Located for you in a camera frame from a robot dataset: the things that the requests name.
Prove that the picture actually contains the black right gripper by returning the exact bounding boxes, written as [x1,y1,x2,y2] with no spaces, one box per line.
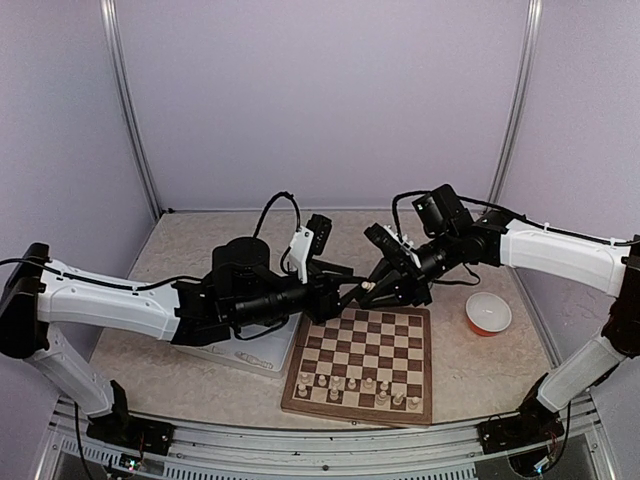
[357,229,461,309]

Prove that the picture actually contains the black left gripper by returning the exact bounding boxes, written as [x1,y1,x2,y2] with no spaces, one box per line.
[231,261,369,329]

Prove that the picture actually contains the wooden chess board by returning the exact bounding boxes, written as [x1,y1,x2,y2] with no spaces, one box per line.
[280,304,433,427]

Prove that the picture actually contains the white plastic divided tray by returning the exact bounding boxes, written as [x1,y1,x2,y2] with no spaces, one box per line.
[175,313,301,379]

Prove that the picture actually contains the white knight piece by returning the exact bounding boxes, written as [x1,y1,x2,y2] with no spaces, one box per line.
[392,392,404,406]

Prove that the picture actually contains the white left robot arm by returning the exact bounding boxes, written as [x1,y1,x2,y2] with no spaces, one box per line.
[1,243,366,454]

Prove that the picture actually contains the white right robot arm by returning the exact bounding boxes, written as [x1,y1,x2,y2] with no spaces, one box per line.
[358,210,639,453]

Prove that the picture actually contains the orange white bowl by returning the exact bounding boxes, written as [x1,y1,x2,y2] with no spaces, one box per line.
[465,292,512,337]

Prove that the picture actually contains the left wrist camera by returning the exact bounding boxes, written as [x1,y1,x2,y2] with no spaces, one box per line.
[288,214,332,284]

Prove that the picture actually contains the front aluminium rail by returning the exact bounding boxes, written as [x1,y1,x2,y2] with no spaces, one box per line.
[34,394,616,480]

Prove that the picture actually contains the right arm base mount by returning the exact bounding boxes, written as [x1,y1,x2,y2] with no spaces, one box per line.
[477,413,565,454]

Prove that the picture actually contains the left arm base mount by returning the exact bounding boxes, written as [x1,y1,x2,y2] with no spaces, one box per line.
[87,413,175,456]

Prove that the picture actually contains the right aluminium frame post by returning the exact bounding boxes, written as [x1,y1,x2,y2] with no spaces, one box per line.
[488,0,543,203]

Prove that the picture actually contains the aluminium frame post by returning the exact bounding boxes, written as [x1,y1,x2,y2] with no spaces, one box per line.
[100,0,163,222]
[488,0,543,203]

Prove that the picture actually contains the left aluminium frame post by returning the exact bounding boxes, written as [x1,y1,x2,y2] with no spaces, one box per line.
[100,0,163,222]

